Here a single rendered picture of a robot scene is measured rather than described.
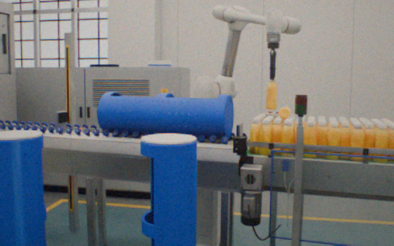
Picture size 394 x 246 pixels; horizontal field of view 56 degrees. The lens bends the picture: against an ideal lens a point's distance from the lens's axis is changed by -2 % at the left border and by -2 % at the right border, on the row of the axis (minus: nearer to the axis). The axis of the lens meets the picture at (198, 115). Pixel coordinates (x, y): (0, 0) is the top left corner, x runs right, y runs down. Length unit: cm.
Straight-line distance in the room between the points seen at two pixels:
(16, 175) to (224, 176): 118
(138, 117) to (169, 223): 83
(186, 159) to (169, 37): 362
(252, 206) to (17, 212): 121
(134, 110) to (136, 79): 161
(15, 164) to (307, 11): 409
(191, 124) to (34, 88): 265
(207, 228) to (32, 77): 268
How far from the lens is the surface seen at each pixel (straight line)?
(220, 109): 227
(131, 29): 515
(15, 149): 207
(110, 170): 267
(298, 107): 194
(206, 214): 303
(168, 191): 183
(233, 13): 275
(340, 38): 521
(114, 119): 254
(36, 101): 462
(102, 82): 421
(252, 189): 208
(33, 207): 216
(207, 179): 240
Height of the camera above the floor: 134
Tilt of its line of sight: 6 degrees down
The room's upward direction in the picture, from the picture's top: 1 degrees clockwise
